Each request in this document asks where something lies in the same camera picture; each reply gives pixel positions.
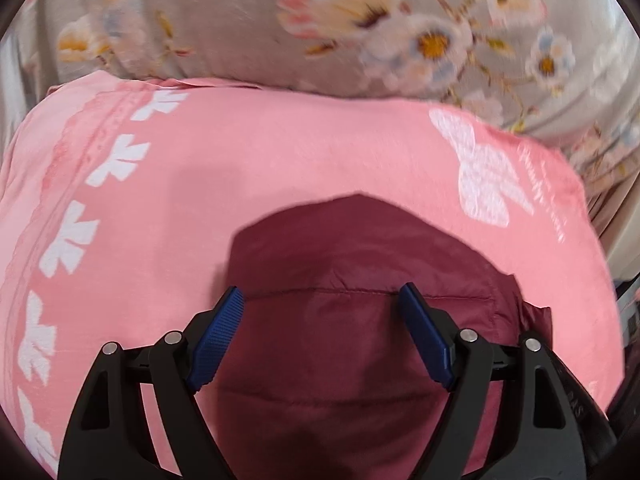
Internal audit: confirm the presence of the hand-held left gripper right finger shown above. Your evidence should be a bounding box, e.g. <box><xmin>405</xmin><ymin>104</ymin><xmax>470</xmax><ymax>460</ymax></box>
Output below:
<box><xmin>397</xmin><ymin>282</ymin><xmax>587</xmax><ymax>480</ymax></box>

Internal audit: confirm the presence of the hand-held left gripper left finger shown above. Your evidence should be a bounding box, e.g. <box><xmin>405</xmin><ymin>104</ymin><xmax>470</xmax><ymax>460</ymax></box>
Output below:
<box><xmin>57</xmin><ymin>286</ymin><xmax>246</xmax><ymax>480</ymax></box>

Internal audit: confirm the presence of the maroon hooded puffer jacket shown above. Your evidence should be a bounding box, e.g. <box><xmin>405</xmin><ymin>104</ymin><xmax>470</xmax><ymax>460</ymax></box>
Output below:
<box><xmin>215</xmin><ymin>191</ymin><xmax>556</xmax><ymax>480</ymax></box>

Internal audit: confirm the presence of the beige pleated curtain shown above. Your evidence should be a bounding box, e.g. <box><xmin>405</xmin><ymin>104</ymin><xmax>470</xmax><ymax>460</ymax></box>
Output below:
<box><xmin>585</xmin><ymin>160</ymin><xmax>640</xmax><ymax>281</ymax></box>

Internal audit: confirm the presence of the pink bow-print blanket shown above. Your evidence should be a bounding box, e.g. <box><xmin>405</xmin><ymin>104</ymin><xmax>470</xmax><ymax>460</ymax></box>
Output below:
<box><xmin>0</xmin><ymin>70</ymin><xmax>626</xmax><ymax>480</ymax></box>

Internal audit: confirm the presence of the grey floral bed sheet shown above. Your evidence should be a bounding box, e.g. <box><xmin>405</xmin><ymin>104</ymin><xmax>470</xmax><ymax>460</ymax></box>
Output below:
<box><xmin>30</xmin><ymin>0</ymin><xmax>640</xmax><ymax>201</ymax></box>

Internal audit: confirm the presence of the grey satin curtain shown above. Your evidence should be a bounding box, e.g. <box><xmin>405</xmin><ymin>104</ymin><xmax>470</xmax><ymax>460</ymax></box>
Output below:
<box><xmin>0</xmin><ymin>5</ymin><xmax>56</xmax><ymax>161</ymax></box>

